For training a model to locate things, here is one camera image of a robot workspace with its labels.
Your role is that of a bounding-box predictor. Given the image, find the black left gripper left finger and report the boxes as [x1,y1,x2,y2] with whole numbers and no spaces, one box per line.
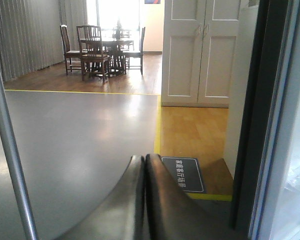
[58,155,145,240]

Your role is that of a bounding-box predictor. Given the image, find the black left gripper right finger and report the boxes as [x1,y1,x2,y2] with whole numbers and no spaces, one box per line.
[145,153,247,240]

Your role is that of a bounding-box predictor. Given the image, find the fridge door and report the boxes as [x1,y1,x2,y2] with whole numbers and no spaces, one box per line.
[230,0,300,240]

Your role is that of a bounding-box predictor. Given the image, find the dark floor sign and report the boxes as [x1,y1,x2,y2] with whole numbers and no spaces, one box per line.
[161,156,207,194]

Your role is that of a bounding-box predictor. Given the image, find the silver floor stand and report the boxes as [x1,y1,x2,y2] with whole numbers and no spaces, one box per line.
[0,71,39,240]

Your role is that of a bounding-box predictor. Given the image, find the round wooden dining table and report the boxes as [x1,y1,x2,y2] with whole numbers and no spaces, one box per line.
[79,34,135,78]

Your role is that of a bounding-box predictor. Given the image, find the wooden chair front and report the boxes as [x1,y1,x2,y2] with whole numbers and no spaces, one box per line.
[76,25,110,84]

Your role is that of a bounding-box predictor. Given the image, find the wooden chair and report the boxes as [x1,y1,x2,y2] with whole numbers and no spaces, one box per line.
[60,24,81,75]
[76,25,110,84]
[123,26,146,75]

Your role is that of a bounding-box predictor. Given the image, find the wooden chair right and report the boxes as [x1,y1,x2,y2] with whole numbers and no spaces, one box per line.
[123,26,146,75]

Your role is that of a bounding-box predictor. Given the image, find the wooden chair left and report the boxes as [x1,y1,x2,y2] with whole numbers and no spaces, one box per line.
[60,24,81,75]

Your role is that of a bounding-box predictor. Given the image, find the white double door wardrobe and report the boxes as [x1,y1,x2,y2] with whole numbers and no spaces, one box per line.
[161,0,241,108]

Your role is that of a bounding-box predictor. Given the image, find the grey vertical blinds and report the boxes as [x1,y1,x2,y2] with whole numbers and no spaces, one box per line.
[0,0,88,82]

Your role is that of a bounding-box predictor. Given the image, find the blue wall sign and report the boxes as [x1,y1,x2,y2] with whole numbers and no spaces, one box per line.
[144,0,161,5]

